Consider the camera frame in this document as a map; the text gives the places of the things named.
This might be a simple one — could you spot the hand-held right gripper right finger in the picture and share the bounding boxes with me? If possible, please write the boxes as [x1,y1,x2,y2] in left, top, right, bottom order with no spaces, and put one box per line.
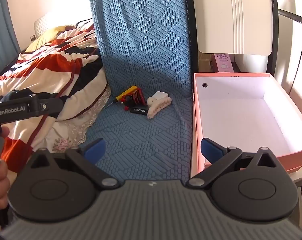
[186,137,279,189]

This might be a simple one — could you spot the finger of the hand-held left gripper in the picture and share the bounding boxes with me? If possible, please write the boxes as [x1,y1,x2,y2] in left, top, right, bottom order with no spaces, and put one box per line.
[39,97,64,118]

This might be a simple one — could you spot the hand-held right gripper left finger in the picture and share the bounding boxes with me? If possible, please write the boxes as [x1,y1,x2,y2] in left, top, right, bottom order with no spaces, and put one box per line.
[28,138,120,190]

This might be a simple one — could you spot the pink shoe box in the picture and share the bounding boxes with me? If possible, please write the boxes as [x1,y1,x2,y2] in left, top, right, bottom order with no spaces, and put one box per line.
[190,72,302,175]

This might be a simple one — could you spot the yellow screwdriver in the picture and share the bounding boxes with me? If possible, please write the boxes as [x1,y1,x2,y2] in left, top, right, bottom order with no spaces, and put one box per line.
[105,85,138,109]

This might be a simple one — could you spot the red and black toy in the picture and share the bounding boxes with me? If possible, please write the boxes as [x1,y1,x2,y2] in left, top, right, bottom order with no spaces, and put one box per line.
[123,87,148,111]

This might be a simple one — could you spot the beige hair claw clip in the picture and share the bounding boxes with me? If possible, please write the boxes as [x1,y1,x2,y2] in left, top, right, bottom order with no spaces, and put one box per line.
[146,95,173,119]

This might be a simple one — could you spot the person's left hand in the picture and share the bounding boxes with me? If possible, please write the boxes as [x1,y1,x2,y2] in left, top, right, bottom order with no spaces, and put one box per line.
[0,126,11,210]

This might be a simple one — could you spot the floral lace bed skirt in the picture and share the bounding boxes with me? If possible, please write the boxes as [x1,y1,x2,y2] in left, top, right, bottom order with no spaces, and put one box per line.
[44,80,113,153]

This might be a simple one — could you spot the red white printed blanket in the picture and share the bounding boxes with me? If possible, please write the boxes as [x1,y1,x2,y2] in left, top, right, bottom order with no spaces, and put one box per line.
[0,20,109,176]

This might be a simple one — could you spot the yellow pillow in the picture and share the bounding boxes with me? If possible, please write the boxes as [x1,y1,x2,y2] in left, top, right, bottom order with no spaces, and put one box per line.
[23,25,77,53]

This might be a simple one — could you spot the white charger cube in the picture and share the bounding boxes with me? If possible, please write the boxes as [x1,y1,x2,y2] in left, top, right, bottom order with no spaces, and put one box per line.
[151,91,170,102]

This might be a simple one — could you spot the blue curtain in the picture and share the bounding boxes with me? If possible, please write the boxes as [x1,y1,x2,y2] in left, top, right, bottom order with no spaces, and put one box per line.
[0,0,19,78]

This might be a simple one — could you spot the pink carton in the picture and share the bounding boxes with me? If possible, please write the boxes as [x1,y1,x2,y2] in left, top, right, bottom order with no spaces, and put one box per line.
[211,53,236,73]

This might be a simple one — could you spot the blue textured chair cover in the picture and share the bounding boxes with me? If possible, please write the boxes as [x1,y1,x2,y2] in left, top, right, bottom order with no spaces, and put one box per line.
[78,0,194,180]

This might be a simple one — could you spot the black curved tube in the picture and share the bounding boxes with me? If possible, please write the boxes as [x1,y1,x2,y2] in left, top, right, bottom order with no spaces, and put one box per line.
[277,8,302,26]

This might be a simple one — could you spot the black frame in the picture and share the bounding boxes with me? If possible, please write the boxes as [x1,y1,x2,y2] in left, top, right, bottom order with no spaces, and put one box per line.
[182,0,279,96]

